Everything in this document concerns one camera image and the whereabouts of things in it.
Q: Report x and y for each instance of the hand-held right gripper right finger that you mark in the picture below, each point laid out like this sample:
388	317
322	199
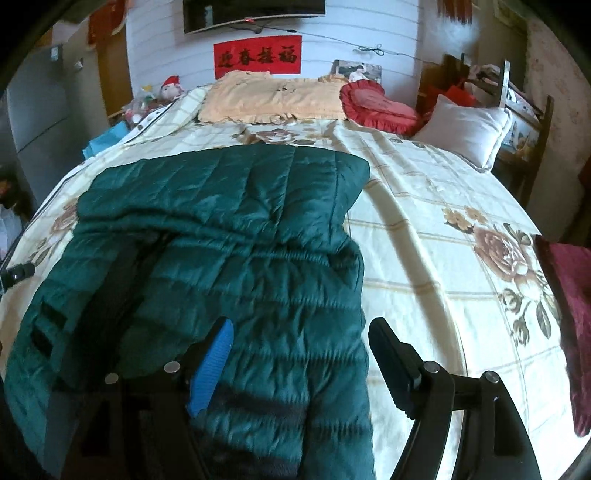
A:
392	364

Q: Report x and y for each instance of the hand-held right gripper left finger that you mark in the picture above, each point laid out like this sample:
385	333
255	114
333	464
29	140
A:
210	369

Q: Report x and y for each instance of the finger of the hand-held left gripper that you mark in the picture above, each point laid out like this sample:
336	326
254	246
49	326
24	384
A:
17	274

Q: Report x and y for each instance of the dark green puffer jacket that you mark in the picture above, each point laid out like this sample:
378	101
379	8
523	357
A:
254	277

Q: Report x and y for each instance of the white plastic bag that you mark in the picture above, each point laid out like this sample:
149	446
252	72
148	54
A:
10	230

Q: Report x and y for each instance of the bed with floral checked sheet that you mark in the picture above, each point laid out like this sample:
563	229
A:
438	277

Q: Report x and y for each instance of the blue bag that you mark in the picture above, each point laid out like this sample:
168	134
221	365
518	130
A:
108	138

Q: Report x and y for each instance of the maroon cloth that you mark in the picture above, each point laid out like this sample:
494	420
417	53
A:
575	323

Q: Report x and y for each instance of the small plush toy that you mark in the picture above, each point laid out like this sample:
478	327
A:
141	106

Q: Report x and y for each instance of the wooden door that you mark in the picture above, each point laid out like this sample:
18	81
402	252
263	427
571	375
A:
113	69

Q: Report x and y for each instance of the plush toy with red hat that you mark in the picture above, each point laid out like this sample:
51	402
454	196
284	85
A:
171	88

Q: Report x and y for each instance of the white pillow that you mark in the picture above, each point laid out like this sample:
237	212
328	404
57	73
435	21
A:
461	129

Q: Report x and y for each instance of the red heart-shaped cushion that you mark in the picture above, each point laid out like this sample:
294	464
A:
378	108

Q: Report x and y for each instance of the wooden chair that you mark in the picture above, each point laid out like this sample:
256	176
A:
531	147

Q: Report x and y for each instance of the yellow frilled pillow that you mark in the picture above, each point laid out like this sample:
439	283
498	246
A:
272	99

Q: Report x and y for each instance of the red cloth on chair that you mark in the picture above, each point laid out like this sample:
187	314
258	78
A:
461	94

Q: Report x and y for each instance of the framed photo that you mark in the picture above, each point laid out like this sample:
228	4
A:
355	71

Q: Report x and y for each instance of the red hanging tassel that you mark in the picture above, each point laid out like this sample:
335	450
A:
457	10

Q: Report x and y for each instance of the red wall banner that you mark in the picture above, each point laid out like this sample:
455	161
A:
257	57

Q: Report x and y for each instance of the wall-mounted television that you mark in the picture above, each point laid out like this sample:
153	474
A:
254	14

